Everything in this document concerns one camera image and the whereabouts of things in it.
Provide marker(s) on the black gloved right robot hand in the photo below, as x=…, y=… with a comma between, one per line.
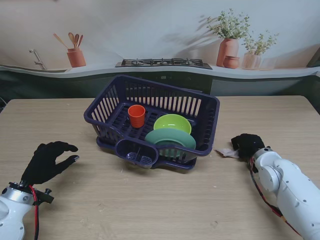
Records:
x=247, y=145

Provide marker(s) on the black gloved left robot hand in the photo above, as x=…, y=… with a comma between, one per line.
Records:
x=45, y=165

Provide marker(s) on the grey wiping cloth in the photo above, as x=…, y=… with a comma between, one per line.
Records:
x=227, y=152

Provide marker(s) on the teal plate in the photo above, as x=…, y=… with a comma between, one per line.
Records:
x=170, y=137

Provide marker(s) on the lime green bowl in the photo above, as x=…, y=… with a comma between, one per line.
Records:
x=172, y=123

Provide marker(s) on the orange cup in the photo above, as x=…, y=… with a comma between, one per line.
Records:
x=137, y=117

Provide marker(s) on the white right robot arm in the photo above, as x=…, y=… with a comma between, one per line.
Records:
x=285, y=187

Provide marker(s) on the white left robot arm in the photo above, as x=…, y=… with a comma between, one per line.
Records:
x=11, y=212

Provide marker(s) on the purple plastic dish rack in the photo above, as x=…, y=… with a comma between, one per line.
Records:
x=150, y=100

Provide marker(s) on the printed kitchen scene backdrop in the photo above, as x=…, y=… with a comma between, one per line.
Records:
x=150, y=25

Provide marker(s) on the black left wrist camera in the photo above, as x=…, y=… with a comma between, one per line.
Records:
x=45, y=197

